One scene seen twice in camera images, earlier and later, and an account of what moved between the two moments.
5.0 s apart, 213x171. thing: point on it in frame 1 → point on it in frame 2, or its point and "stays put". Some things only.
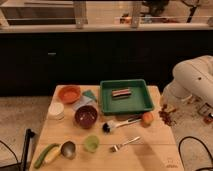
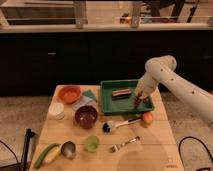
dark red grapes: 166,116 → 138,100
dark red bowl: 86,117 stays put
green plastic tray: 125,96 stays put
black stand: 21,166 stays put
